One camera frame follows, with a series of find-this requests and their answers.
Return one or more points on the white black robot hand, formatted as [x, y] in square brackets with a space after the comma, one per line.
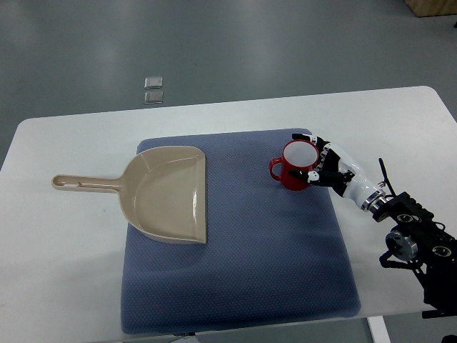
[340, 172]

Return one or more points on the beige plastic dustpan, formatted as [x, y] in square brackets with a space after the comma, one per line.
[162, 193]

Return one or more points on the lower metal floor plate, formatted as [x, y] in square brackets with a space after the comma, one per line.
[153, 97]

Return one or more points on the upper metal floor plate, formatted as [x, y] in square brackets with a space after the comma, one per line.
[153, 82]

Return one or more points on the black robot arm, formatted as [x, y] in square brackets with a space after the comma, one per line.
[419, 243]

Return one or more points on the blue textured mat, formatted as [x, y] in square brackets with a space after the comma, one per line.
[272, 255]

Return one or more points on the metal floor plate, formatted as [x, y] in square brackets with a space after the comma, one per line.
[153, 82]
[153, 97]

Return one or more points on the red cup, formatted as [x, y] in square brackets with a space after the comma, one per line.
[297, 155]

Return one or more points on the white table leg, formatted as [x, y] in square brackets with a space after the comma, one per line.
[378, 330]

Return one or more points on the wooden box corner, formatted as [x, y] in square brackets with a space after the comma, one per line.
[426, 8]

